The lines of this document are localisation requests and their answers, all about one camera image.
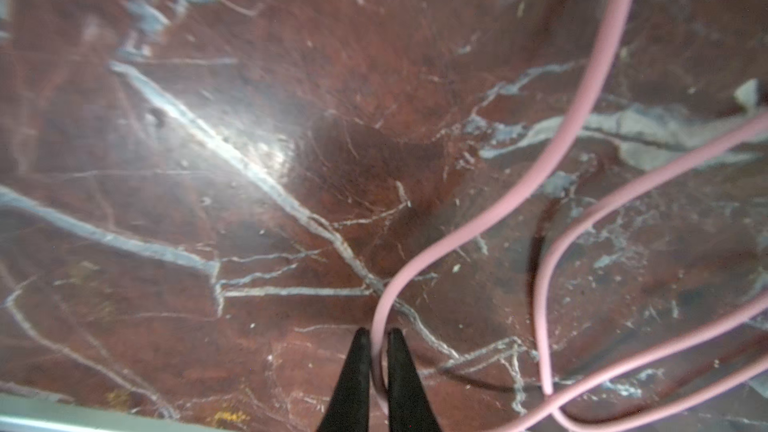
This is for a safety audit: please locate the aluminium front rail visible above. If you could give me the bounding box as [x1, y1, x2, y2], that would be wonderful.
[1, 394, 216, 432]

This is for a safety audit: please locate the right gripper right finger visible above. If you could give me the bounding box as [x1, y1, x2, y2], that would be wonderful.
[387, 328, 442, 432]

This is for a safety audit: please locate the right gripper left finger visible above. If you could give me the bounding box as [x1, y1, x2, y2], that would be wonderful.
[317, 328, 372, 432]

